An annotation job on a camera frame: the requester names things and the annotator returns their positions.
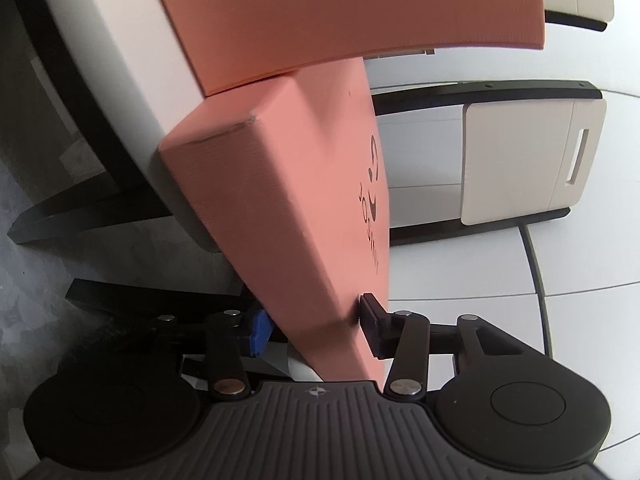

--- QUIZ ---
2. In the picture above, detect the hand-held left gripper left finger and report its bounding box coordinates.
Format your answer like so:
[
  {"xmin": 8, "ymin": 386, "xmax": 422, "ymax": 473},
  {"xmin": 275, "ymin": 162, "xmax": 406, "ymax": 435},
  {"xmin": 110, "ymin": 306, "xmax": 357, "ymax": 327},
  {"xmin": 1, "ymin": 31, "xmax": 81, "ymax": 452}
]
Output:
[{"xmin": 152, "ymin": 309, "xmax": 274, "ymax": 402}]

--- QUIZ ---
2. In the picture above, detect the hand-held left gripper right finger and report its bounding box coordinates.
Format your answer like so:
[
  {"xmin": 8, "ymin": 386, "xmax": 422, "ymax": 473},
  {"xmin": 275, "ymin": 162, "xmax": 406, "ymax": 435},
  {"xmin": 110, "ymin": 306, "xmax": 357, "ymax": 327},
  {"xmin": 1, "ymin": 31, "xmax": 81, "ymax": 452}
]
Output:
[{"xmin": 357, "ymin": 292, "xmax": 543, "ymax": 402}]

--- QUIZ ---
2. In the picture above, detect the salmon pink box lid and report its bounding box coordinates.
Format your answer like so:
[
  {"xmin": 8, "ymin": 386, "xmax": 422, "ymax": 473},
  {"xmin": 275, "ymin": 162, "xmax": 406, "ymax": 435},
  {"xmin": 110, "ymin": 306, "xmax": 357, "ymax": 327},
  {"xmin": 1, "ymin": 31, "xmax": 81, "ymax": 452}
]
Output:
[{"xmin": 157, "ymin": 55, "xmax": 392, "ymax": 395}]

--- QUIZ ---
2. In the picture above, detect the salmon pink cardboard box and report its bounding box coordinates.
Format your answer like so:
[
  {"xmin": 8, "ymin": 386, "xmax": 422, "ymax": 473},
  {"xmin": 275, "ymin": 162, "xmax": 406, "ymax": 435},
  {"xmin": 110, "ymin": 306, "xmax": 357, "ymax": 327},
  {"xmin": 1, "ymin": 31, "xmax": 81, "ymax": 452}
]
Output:
[{"xmin": 144, "ymin": 0, "xmax": 546, "ymax": 97}]

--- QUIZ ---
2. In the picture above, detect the white desktop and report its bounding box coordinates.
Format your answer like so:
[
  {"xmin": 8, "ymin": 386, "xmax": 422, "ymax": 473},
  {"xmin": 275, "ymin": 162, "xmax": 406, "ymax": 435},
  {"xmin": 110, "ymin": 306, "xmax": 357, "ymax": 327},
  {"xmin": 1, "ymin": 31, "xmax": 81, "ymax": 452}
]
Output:
[{"xmin": 29, "ymin": 0, "xmax": 242, "ymax": 254}]

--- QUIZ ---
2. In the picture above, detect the white wardrobe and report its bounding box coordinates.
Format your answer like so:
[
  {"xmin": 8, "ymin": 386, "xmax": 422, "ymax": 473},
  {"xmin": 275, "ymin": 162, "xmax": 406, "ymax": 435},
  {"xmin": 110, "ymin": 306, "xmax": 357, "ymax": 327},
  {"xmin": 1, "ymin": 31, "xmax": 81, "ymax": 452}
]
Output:
[{"xmin": 387, "ymin": 210, "xmax": 640, "ymax": 467}]

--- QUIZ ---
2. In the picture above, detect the black table frame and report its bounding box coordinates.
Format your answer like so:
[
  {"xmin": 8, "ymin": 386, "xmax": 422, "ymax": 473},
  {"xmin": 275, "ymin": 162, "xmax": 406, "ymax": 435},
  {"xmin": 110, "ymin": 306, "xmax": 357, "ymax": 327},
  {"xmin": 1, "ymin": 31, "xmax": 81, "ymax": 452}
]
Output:
[{"xmin": 7, "ymin": 0, "xmax": 252, "ymax": 324}]

